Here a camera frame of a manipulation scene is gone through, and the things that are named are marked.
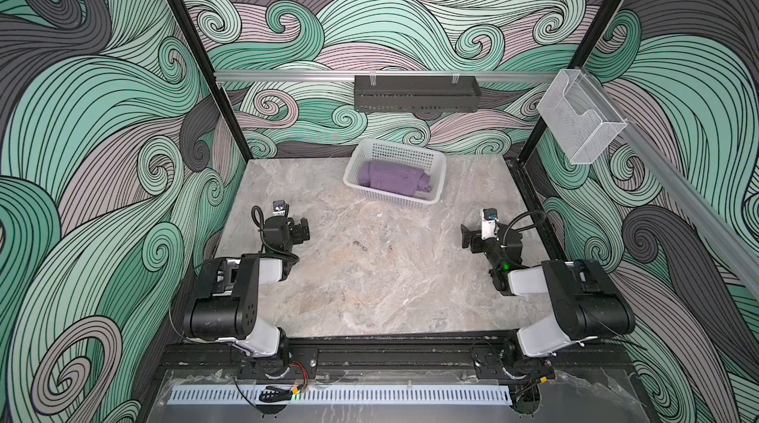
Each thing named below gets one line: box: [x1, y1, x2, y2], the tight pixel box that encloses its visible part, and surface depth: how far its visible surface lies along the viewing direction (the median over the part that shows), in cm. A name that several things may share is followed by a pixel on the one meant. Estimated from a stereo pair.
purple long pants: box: [357, 160, 432, 197], surface depth 106 cm
